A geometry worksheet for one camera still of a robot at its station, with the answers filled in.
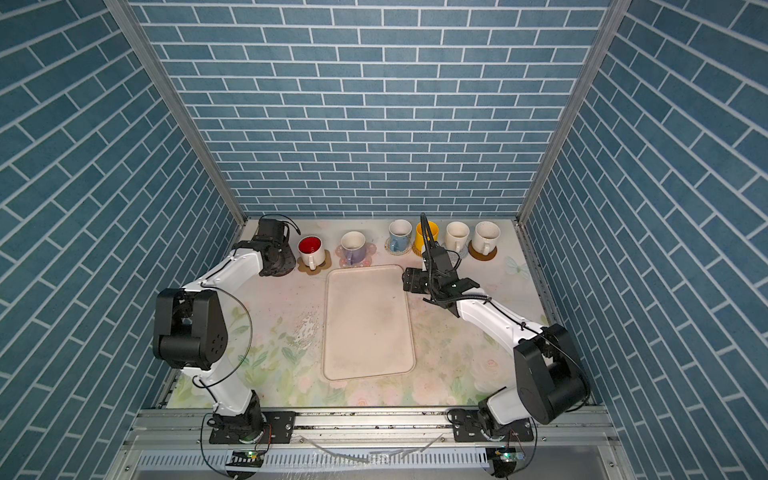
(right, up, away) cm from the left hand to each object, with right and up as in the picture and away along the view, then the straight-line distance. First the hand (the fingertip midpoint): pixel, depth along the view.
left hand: (284, 261), depth 96 cm
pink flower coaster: (+27, +4, +15) cm, 31 cm away
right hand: (+41, -3, -7) cm, 42 cm away
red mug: (+6, +3, +9) cm, 12 cm away
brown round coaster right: (+67, +1, +10) cm, 68 cm away
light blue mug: (+38, +9, +9) cm, 40 cm away
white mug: (+58, +9, +10) cm, 60 cm away
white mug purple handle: (+21, +5, +12) cm, 24 cm away
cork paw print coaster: (+11, -2, +10) cm, 15 cm away
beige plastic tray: (+27, -20, -4) cm, 34 cm away
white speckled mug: (+68, +8, +7) cm, 69 cm away
